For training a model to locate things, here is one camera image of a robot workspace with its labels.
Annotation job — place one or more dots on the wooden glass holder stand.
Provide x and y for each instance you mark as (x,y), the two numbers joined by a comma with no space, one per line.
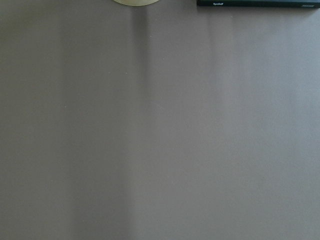
(136,3)

